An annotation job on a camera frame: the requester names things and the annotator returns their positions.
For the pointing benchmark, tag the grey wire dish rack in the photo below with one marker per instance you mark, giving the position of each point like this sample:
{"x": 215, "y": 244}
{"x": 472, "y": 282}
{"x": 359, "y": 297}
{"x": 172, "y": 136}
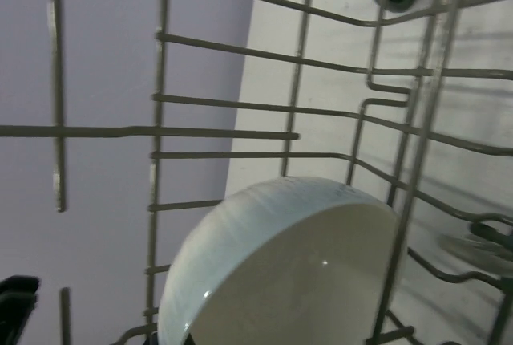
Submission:
{"x": 98, "y": 247}

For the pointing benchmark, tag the white ribbed ceramic bowl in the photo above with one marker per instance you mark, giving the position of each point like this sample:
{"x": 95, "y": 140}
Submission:
{"x": 293, "y": 260}

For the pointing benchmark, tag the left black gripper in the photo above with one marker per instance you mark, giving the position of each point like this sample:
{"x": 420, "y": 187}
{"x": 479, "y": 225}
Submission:
{"x": 19, "y": 296}

